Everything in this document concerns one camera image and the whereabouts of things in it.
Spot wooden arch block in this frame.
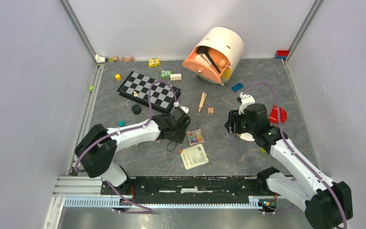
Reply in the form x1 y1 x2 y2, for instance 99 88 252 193
120 56 134 62

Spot black round cap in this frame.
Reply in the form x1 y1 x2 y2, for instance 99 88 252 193
132 104 142 115

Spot white lego brick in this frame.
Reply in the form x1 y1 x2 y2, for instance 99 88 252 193
170 73 182 81

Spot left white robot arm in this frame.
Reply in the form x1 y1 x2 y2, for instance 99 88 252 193
74 106 190 194

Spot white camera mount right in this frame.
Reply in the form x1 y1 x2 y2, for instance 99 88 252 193
238 93 255 115

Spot green lego brick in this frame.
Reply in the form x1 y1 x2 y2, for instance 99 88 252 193
260 147 267 153

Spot yellow small cube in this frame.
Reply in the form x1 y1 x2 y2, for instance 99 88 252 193
115 74 122 81

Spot small wooden cube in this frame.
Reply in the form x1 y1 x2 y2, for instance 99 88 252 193
207 107 215 115

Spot black makeup brush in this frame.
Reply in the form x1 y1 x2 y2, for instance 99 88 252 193
196 46 221 73

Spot black white checkerboard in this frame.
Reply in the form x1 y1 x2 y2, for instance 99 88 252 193
117 71 181 113

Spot red blue brick stack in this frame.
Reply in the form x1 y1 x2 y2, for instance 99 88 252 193
274 50 289 59

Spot blue lego brick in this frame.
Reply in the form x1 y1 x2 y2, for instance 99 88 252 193
231 83 244 92

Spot red plastic toy piece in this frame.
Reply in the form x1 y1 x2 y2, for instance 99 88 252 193
268 105 287 124

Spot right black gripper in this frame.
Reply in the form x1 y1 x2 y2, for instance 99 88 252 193
224 109 257 135

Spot colourful eyeshadow palette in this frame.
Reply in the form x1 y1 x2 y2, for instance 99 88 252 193
187 129 204 146

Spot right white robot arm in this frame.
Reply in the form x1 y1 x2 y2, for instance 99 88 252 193
224 104 354 229

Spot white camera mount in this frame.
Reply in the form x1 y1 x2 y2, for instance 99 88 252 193
173 102 189 114
238 93 255 115

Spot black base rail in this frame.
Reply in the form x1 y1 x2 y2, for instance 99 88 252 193
116 176 279 204

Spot small orange sponge ball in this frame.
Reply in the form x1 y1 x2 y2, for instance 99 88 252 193
217 60 227 69

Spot orange top drawer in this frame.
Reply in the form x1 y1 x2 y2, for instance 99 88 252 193
182 47 233 85

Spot green number block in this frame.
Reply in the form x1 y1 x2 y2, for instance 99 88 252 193
161 70 173 79

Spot white gold oval case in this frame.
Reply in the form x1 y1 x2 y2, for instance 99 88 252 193
236 133 254 142

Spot white paper sachet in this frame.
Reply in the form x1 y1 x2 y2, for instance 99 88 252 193
180 144 209 170

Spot cream round drawer cabinet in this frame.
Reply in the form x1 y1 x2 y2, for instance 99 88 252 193
191 27 244 71

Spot wooden handled makeup tool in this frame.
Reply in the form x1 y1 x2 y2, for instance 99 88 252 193
198 92 207 113

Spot yellow owl toy block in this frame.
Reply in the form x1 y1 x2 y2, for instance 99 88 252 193
148 58 160 68

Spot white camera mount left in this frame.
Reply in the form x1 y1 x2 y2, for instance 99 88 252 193
173 102 189 114

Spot teal small cube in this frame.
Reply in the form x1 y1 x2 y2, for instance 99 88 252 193
118 120 125 127

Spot white corner bracket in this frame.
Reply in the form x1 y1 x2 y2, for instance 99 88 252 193
95 54 106 64

